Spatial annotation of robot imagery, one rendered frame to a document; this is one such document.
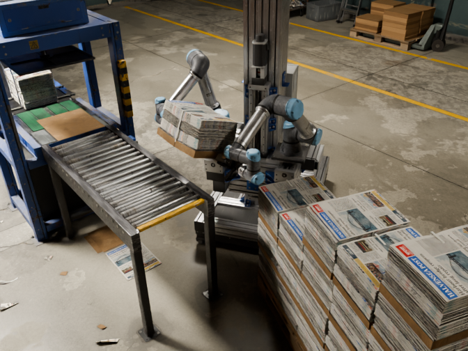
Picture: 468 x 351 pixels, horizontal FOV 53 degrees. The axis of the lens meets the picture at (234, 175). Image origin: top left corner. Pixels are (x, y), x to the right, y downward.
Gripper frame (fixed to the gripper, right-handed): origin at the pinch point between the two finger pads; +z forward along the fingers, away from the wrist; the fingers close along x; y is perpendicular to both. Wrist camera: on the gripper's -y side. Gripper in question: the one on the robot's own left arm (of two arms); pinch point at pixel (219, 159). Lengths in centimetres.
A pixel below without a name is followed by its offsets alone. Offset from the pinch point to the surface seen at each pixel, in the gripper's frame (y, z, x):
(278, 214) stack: -13.9, -46.6, -9.6
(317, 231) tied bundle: -2, -85, 10
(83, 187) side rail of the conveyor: -40, 52, 55
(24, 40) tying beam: 32, 127, 74
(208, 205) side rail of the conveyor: -25.4, -9.2, 7.7
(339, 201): 11, -83, -5
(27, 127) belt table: -40, 163, 51
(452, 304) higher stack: 16, -157, 41
